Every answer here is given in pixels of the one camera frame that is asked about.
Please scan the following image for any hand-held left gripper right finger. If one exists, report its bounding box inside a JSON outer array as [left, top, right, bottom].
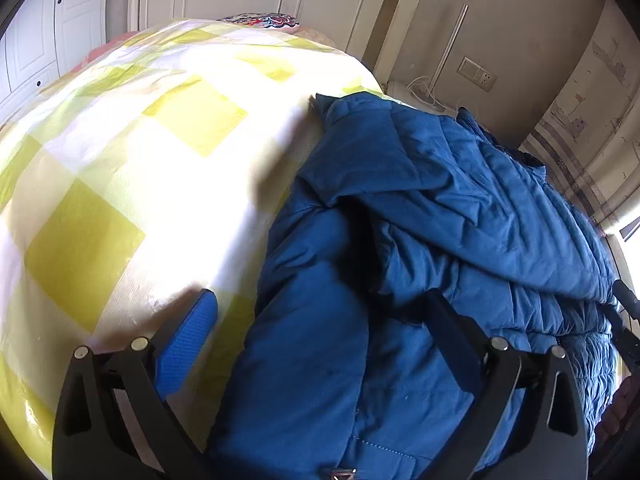
[[427, 290, 591, 480]]

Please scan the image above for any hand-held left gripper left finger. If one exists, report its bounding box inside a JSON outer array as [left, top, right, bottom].
[[52, 288, 219, 480]]

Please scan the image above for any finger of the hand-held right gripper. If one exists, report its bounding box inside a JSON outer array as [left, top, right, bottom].
[[606, 280, 640, 361]]

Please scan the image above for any blue puffer jacket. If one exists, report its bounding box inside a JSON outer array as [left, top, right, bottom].
[[207, 92, 623, 480]]

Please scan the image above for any window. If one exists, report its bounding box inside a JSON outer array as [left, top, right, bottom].
[[605, 217, 640, 266]]

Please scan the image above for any yellow white checked quilt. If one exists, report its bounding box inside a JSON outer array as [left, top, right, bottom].
[[0, 17, 386, 480]]

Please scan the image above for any printed beige curtain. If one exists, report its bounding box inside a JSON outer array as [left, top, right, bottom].
[[520, 0, 640, 231]]

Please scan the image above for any white floor lamp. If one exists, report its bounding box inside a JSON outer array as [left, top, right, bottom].
[[406, 4, 470, 113]]

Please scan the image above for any colourful patterned pillow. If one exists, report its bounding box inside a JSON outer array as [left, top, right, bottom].
[[217, 11, 303, 35]]

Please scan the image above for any white wardrobe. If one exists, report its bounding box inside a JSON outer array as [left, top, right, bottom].
[[0, 0, 112, 111]]

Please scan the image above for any wall socket plate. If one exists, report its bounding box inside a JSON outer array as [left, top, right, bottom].
[[459, 56, 498, 92]]

